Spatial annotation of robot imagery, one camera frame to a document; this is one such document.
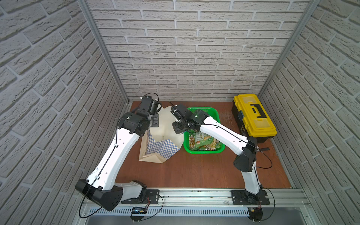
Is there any white blue checkered paper bag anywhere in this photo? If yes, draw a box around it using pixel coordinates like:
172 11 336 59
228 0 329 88
139 106 184 164

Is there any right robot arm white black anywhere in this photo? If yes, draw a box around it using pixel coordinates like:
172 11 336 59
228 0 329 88
171 105 263 201

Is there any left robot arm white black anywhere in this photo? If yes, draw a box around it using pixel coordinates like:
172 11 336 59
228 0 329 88
76 94 162 211

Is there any green plastic basket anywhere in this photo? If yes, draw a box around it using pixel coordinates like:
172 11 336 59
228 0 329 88
182 106 226 155

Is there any brown food packet in basket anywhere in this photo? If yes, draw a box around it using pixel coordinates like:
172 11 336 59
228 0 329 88
189 132 221 152

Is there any yellow black toolbox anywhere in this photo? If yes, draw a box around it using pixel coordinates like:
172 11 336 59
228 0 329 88
232 94 277 143

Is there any small circuit board left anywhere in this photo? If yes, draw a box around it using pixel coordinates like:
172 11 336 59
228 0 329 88
131 207 148 215

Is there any round black connector right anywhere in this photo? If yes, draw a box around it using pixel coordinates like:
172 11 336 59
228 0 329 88
248 208 263 222

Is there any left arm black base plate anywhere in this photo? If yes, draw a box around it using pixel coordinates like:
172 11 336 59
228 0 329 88
121 189 159 205

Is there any aluminium front rail frame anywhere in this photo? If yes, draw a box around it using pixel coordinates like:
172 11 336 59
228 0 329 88
80 188 311 221

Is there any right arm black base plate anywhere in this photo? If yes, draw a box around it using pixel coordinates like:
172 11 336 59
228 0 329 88
230 189 270 205

